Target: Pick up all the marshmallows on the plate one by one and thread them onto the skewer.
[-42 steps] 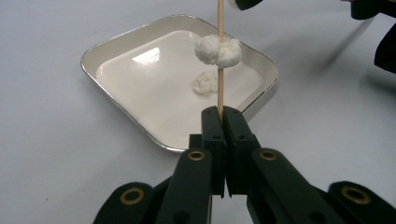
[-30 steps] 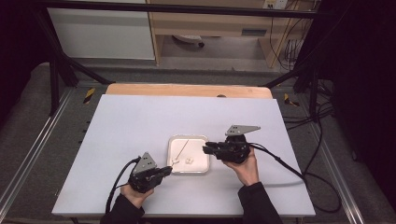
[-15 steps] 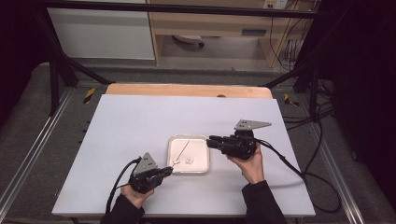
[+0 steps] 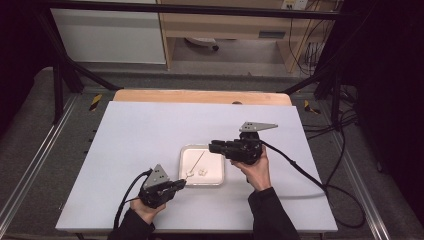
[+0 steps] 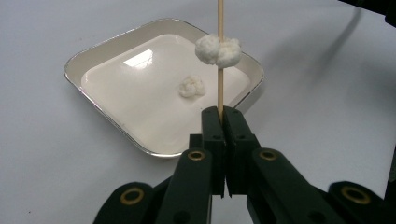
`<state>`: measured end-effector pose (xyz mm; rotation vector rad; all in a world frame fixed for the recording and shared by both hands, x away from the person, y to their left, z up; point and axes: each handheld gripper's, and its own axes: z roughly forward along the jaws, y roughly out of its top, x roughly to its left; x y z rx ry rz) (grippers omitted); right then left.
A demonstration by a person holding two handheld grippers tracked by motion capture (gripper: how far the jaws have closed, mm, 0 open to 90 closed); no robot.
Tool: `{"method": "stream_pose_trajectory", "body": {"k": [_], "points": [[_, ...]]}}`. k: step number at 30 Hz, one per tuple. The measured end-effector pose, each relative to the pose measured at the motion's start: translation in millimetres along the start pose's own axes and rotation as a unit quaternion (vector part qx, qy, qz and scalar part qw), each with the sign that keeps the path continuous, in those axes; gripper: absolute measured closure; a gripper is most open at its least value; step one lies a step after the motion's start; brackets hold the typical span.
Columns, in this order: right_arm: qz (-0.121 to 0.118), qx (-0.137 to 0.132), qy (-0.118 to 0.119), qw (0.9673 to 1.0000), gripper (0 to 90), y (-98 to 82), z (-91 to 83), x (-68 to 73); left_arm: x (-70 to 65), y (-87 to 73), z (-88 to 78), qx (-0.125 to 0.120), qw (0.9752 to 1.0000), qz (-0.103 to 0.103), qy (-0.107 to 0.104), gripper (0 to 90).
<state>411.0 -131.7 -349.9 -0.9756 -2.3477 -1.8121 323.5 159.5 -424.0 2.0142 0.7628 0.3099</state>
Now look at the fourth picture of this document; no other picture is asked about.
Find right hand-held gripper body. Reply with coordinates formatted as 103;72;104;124
229;121;279;166

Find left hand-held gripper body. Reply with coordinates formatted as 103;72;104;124
137;163;175;210

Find white square tray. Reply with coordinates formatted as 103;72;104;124
178;143;226;187

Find thin bamboo skewer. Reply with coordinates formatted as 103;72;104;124
184;150;206;181

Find person's left hand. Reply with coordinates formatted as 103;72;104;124
129;198;167;225

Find person's right hand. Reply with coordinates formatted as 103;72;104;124
230;145;273;192

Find wooden table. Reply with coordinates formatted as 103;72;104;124
112;88;294;107

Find office chair base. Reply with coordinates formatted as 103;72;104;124
184;36;221;52

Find light wooden desk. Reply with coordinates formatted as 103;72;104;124
156;0;343;74

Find white cabinet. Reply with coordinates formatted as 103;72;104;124
52;0;167;65

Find left hand-held gripper cable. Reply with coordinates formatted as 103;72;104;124
112;168;153;232

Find hand-held gripper cable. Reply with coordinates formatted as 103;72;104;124
259;139;367;230
112;168;153;232

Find right hand-held gripper cable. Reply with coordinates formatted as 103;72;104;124
259;139;367;230

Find black floor cable bundle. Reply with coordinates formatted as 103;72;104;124
301;84;360;141

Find hanging black cables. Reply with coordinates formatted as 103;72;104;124
287;0;335;77

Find aluminium floor rail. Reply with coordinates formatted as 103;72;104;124
327;129;392;240
0;94;80;231

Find black metal frame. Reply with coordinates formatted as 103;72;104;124
33;0;348;126

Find wall socket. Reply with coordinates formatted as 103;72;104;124
281;0;310;11

